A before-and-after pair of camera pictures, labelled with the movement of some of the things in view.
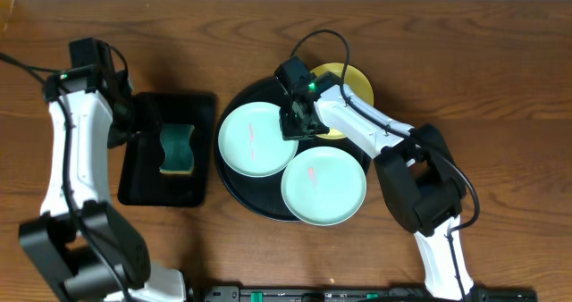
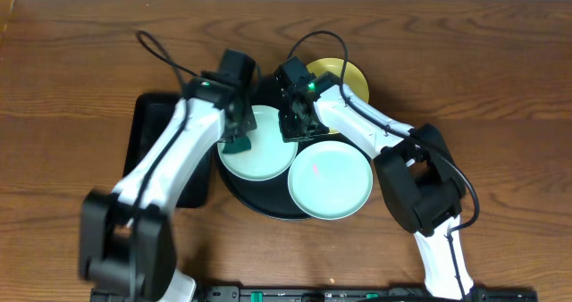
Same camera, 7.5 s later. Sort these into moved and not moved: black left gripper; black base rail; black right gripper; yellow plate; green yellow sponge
Moved: black left gripper; yellow plate; green yellow sponge
Not moved: black right gripper; black base rail
